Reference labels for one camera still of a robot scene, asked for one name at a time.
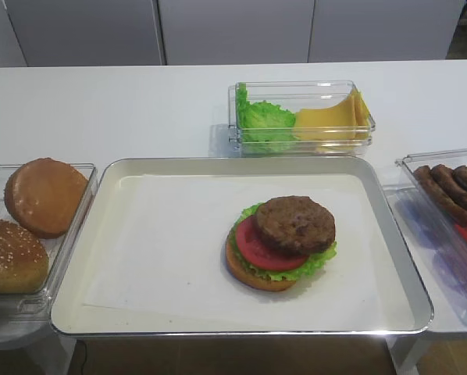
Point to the sesame top bun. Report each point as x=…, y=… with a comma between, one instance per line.
x=23, y=260

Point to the clear bin with lettuce, cheese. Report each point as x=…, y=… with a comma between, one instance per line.
x=293, y=96

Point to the yellow cheese slices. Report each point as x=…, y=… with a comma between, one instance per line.
x=342, y=128

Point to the red tomato slice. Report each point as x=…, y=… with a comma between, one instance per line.
x=263, y=256

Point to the silver metal baking tray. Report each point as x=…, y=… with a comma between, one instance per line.
x=70, y=315

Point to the green lettuce in bin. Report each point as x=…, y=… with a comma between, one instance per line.
x=265, y=127

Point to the brown beef patty on burger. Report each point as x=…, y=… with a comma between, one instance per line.
x=295, y=225

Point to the bottom burger bun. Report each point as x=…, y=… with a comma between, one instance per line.
x=248, y=278

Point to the green lettuce leaf on burger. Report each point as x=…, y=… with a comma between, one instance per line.
x=307, y=269

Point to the plain bun half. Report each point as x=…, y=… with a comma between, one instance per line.
x=43, y=195

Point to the clear bin with patties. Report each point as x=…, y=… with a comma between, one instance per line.
x=441, y=253

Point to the middle beef patty in bin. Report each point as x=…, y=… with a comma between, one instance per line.
x=443, y=176

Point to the left beef patty in bin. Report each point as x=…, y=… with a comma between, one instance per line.
x=439, y=197

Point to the clear bin with buns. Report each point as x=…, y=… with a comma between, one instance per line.
x=36, y=305

